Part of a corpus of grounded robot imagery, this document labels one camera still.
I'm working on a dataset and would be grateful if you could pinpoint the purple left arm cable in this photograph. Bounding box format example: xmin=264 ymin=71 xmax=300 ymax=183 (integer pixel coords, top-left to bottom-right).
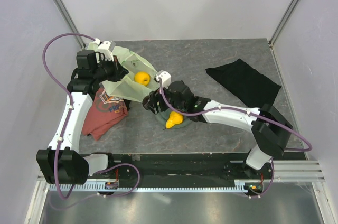
xmin=43 ymin=33 xmax=143 ymax=211

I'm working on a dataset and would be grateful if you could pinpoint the light green plastic bag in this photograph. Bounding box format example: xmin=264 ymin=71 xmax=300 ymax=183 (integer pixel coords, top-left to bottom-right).
xmin=102 ymin=46 xmax=159 ymax=102

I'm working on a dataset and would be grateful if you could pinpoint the black folded cloth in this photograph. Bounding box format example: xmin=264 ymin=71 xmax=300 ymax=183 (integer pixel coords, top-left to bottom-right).
xmin=205 ymin=59 xmax=281 ymax=108

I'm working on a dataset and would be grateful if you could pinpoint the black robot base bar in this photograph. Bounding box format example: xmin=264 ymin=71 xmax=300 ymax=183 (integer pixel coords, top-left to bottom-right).
xmin=79 ymin=151 xmax=273 ymax=182

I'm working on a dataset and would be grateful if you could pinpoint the grey slotted cable duct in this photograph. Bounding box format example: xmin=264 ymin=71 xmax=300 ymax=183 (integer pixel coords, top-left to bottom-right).
xmin=60 ymin=180 xmax=264 ymax=194

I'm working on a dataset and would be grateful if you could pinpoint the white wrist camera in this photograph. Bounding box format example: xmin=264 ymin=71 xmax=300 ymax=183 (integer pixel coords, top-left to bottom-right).
xmin=88 ymin=39 xmax=116 ymax=62
xmin=154 ymin=70 xmax=172 ymax=88

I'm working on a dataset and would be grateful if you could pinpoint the yellow pear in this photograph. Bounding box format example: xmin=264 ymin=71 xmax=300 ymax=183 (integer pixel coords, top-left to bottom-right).
xmin=165 ymin=111 xmax=183 ymax=129

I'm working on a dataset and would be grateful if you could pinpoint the grey green plate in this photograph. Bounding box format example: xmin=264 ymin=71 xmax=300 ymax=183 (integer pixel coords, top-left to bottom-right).
xmin=155 ymin=110 xmax=192 ymax=129

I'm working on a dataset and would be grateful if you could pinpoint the yellow lemon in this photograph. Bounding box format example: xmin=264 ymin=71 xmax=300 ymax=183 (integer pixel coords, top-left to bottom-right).
xmin=134 ymin=71 xmax=151 ymax=86

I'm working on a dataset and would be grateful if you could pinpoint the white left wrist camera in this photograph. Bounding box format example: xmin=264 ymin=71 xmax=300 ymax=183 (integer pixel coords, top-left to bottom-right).
xmin=88 ymin=39 xmax=116 ymax=62

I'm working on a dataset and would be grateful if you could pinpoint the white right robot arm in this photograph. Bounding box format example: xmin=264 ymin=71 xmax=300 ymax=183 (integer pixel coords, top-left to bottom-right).
xmin=142 ymin=81 xmax=293 ymax=179

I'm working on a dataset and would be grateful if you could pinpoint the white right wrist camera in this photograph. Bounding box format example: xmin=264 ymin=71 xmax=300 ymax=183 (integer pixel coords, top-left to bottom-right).
xmin=154 ymin=70 xmax=172 ymax=88

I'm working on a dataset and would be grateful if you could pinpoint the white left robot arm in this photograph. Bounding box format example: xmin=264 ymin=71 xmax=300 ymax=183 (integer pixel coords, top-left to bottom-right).
xmin=36 ymin=50 xmax=129 ymax=185

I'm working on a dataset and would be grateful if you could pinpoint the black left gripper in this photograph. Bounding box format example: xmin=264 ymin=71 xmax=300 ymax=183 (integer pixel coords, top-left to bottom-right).
xmin=92 ymin=54 xmax=128 ymax=83

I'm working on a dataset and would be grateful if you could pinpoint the left aluminium frame post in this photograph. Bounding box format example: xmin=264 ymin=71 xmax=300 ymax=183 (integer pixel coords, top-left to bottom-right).
xmin=36 ymin=0 xmax=88 ymax=50

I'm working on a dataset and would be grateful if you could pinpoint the aluminium corner frame rail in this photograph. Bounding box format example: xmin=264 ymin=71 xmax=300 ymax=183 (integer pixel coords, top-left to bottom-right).
xmin=268 ymin=0 xmax=301 ymax=48

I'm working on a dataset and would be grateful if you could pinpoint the red printed t-shirt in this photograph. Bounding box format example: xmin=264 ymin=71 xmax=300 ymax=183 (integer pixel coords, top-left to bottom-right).
xmin=82 ymin=87 xmax=130 ymax=141

